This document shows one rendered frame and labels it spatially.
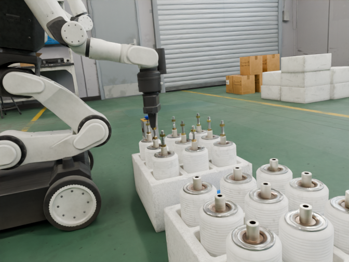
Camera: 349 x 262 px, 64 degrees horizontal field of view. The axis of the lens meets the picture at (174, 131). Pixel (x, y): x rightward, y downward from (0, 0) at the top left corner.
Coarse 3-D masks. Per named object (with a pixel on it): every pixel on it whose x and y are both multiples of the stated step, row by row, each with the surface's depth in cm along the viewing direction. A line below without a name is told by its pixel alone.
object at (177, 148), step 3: (174, 144) 114; (186, 144) 112; (189, 144) 112; (174, 147) 114; (177, 147) 112; (180, 147) 111; (183, 147) 111; (174, 150) 114; (177, 150) 113; (180, 150) 112; (177, 153) 113; (180, 153) 112; (180, 156) 113; (180, 159) 113; (180, 162) 113
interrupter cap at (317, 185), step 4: (292, 180) 70; (296, 180) 70; (300, 180) 70; (312, 180) 69; (316, 180) 69; (292, 184) 69; (296, 184) 68; (300, 184) 69; (312, 184) 68; (316, 184) 68; (320, 184) 67; (296, 188) 66; (300, 188) 66; (304, 188) 66; (308, 188) 66; (312, 188) 65; (316, 188) 65; (320, 188) 65
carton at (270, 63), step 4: (264, 56) 471; (268, 56) 465; (272, 56) 467; (276, 56) 469; (264, 60) 473; (268, 60) 466; (272, 60) 468; (276, 60) 470; (264, 64) 475; (268, 64) 468; (272, 64) 470; (276, 64) 472; (264, 68) 476; (268, 68) 469; (272, 68) 471; (276, 68) 473
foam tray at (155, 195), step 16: (208, 160) 113; (240, 160) 109; (144, 176) 103; (192, 176) 98; (208, 176) 100; (144, 192) 109; (160, 192) 95; (176, 192) 97; (160, 208) 96; (160, 224) 97
